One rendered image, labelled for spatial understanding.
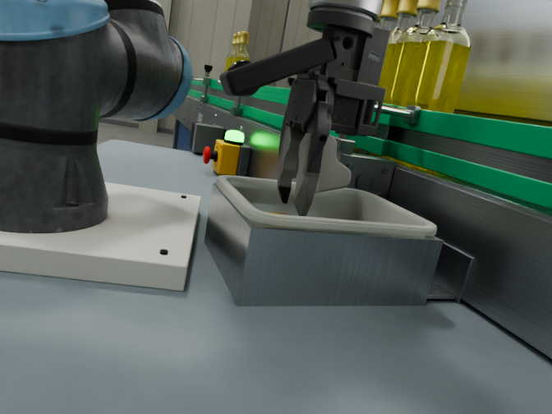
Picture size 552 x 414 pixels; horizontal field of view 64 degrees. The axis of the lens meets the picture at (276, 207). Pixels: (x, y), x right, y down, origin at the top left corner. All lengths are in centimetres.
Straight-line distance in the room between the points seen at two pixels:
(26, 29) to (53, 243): 19
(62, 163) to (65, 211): 5
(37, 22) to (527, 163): 50
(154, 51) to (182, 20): 748
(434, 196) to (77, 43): 45
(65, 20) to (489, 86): 64
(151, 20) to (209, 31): 524
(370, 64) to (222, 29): 536
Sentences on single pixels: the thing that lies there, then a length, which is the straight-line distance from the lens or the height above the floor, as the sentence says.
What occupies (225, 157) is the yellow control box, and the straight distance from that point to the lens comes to 100.
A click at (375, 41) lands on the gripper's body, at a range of 51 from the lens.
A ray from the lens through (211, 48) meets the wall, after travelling 582.
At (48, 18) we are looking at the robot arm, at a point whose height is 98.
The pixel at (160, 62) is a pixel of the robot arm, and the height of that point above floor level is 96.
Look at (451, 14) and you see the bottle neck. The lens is 75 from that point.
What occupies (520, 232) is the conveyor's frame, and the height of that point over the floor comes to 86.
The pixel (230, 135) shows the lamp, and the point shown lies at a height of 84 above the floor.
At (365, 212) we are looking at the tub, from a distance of 61.
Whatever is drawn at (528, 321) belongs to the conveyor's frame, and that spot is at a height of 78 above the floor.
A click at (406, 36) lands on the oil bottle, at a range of 79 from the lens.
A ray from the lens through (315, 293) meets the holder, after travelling 45.
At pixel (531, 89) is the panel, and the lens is 78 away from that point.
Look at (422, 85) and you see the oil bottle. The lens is 73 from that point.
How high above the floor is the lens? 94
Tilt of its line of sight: 14 degrees down
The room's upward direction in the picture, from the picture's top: 11 degrees clockwise
